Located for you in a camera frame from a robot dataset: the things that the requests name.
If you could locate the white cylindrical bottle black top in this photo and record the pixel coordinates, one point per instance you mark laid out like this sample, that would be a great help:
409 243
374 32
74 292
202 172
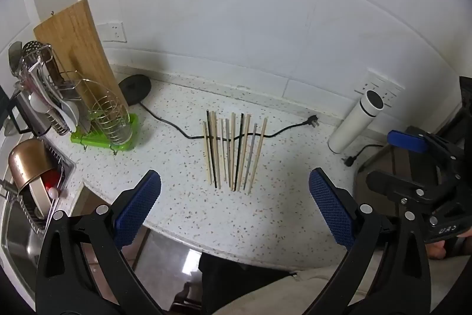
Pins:
350 126

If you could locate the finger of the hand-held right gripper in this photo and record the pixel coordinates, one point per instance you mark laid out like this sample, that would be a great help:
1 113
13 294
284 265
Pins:
405 189
407 141

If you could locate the wooden cutting board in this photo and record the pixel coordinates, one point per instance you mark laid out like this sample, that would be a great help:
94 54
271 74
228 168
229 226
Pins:
81 42

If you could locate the wooden base cabinet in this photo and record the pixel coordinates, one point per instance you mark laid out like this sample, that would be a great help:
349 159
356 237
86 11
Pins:
88 198

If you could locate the row of chopsticks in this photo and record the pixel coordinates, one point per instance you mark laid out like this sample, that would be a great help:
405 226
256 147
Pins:
258 152

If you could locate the beige bowl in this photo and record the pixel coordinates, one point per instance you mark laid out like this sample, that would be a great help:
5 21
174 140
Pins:
38 198

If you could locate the red bowl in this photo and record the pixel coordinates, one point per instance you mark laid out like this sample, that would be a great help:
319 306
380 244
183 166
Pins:
53 178

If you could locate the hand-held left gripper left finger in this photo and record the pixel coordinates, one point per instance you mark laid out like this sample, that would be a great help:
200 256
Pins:
138 206

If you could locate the metal spatula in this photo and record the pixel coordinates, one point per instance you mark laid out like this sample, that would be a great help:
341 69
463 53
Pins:
14 56

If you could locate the stainless steel sink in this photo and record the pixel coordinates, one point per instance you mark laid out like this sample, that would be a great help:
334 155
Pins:
18 245

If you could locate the tan wooden chopstick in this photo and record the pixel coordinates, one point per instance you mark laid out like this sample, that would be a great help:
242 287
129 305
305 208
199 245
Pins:
231 152

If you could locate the copper pot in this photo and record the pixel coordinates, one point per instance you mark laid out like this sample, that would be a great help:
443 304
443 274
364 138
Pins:
27 162

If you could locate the small white round object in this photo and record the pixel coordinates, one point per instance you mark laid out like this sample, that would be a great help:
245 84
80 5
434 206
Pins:
54 193

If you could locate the black chopstick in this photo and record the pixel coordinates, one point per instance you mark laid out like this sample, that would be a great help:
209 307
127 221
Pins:
237 152

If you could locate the white wall socket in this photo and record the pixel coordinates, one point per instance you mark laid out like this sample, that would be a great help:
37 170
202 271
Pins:
112 31

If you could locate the black round kettle base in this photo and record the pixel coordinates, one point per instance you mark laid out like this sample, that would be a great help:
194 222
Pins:
134 88

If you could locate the metal slotted spoon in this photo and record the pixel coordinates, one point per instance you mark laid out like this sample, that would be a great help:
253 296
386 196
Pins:
32 49

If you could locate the person's dark clothing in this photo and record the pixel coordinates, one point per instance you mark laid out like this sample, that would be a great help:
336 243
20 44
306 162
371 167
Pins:
228 281

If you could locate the person's beige clothing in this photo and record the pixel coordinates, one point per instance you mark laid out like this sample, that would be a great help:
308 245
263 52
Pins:
295 296

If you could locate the person's right hand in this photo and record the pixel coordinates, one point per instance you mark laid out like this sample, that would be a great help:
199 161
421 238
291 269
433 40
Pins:
435 250

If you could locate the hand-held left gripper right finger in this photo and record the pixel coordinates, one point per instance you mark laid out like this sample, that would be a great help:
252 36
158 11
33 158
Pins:
332 211

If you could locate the white wall socket panel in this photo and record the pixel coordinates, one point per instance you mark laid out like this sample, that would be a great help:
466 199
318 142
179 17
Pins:
391 88

